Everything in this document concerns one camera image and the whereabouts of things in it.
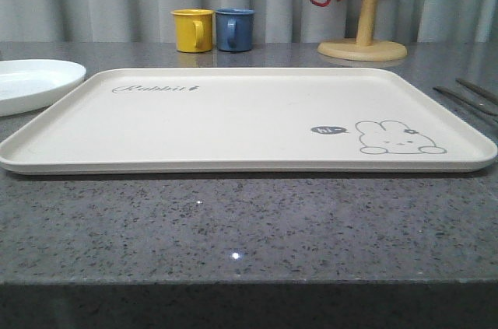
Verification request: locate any silver fork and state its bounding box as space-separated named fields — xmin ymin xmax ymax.
xmin=433 ymin=86 xmax=497 ymax=123

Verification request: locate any white round plate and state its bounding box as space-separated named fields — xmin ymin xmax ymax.
xmin=1 ymin=59 xmax=86 ymax=116

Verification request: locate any blue mug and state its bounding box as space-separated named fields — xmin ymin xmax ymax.
xmin=216 ymin=8 xmax=254 ymax=52

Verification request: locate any cream rabbit serving tray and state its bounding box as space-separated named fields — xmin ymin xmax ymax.
xmin=1 ymin=68 xmax=497 ymax=174

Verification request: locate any yellow mug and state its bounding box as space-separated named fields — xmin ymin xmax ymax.
xmin=171 ymin=9 xmax=214 ymax=53

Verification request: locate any wooden mug tree stand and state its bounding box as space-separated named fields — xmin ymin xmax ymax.
xmin=317 ymin=0 xmax=407 ymax=61

